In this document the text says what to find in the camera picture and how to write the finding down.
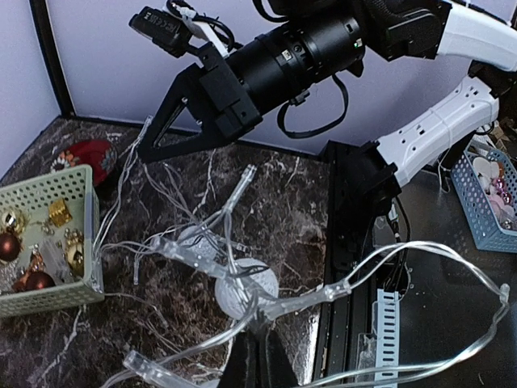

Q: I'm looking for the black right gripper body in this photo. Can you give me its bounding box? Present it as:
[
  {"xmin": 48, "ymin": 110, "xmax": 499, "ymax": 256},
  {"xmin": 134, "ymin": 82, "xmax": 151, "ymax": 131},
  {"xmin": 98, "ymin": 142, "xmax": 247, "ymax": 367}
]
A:
[{"xmin": 200, "ymin": 15, "xmax": 364, "ymax": 141}]

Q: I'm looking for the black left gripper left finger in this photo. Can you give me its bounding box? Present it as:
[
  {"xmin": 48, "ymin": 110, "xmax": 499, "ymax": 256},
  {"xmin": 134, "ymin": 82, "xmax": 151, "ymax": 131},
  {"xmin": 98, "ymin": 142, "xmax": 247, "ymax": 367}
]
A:
[{"xmin": 217, "ymin": 333, "xmax": 258, "ymax": 388}]

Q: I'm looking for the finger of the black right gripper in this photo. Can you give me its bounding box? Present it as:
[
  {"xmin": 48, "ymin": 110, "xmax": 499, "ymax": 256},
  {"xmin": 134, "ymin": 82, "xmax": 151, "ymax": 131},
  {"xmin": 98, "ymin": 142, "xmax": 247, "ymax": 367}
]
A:
[
  {"xmin": 137, "ymin": 120, "xmax": 230, "ymax": 163},
  {"xmin": 139, "ymin": 62, "xmax": 207, "ymax": 157}
]

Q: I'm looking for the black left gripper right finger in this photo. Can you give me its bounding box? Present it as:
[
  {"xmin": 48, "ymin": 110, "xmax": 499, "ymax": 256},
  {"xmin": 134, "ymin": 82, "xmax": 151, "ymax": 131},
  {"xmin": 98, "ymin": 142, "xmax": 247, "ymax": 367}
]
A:
[{"xmin": 264, "ymin": 331, "xmax": 301, "ymax": 388}]

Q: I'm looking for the white woven light ball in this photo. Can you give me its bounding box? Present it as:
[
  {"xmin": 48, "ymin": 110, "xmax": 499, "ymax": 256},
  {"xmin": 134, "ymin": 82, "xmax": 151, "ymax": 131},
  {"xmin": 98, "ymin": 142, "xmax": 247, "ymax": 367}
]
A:
[
  {"xmin": 215, "ymin": 258, "xmax": 279, "ymax": 320},
  {"xmin": 178, "ymin": 226, "xmax": 218, "ymax": 260}
]

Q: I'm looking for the clear string light wire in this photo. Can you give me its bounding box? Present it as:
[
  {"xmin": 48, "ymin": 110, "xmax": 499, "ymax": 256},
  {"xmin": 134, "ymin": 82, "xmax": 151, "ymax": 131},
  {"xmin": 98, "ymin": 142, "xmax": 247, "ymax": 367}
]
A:
[{"xmin": 92, "ymin": 115, "xmax": 512, "ymax": 388}]

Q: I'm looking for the clear battery box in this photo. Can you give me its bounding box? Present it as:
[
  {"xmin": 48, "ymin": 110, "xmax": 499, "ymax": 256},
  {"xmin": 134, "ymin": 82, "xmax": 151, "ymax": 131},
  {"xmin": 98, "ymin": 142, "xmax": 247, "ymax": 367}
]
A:
[{"xmin": 40, "ymin": 238, "xmax": 69, "ymax": 283}]

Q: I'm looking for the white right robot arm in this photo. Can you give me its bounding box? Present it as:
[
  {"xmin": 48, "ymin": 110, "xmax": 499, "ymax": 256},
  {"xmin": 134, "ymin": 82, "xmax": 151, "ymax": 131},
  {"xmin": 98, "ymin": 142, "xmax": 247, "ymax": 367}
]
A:
[{"xmin": 129, "ymin": 1, "xmax": 516, "ymax": 220}]

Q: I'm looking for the gold gift box ornament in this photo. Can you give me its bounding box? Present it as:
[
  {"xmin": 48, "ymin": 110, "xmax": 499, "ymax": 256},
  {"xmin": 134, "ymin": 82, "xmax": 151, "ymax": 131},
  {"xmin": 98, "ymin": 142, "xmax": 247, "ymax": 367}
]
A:
[{"xmin": 48, "ymin": 198, "xmax": 73, "ymax": 227}]

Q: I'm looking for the gold shiny bauble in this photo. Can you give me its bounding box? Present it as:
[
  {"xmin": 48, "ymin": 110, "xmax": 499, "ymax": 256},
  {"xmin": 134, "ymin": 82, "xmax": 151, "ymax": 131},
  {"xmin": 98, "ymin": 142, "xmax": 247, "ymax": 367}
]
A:
[
  {"xmin": 1, "ymin": 209, "xmax": 27, "ymax": 234},
  {"xmin": 65, "ymin": 242, "xmax": 84, "ymax": 277}
]

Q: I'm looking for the pale green perforated basket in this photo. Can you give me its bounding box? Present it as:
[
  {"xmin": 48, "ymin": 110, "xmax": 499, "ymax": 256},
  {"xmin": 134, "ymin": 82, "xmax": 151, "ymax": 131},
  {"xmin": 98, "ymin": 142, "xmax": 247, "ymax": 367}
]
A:
[{"xmin": 1, "ymin": 165, "xmax": 104, "ymax": 318}]

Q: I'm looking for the brown matte bauble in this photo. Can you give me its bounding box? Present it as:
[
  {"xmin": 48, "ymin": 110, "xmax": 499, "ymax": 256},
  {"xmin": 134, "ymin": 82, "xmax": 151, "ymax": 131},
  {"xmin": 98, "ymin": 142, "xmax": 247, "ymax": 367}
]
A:
[
  {"xmin": 25, "ymin": 272, "xmax": 56, "ymax": 291},
  {"xmin": 0, "ymin": 232, "xmax": 21, "ymax": 263}
]

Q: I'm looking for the blue perforated basket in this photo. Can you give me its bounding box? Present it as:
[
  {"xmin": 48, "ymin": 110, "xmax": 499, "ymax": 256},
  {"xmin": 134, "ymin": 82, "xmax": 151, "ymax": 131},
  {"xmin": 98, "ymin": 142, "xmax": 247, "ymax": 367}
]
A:
[{"xmin": 451, "ymin": 151, "xmax": 516, "ymax": 254}]

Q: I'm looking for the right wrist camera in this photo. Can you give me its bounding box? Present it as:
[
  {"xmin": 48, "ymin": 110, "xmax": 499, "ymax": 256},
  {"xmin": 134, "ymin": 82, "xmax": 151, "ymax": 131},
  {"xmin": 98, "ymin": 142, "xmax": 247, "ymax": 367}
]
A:
[{"xmin": 128, "ymin": 6, "xmax": 192, "ymax": 58}]

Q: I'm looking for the white slotted cable duct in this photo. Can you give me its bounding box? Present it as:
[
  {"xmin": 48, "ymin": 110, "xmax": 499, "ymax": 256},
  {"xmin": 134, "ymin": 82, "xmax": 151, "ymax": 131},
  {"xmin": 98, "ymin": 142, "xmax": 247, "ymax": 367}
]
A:
[{"xmin": 372, "ymin": 289, "xmax": 400, "ymax": 368}]

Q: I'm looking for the black front table rail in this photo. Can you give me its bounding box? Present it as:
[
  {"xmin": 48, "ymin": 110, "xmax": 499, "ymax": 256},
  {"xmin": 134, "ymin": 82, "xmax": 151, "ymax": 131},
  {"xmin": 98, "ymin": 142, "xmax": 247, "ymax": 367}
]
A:
[{"xmin": 313, "ymin": 141, "xmax": 401, "ymax": 378}]

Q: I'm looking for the right black frame post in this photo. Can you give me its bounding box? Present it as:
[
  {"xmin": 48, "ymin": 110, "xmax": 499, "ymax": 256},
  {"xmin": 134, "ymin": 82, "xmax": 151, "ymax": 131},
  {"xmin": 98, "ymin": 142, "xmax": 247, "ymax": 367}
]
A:
[{"xmin": 29, "ymin": 0, "xmax": 76, "ymax": 118}]

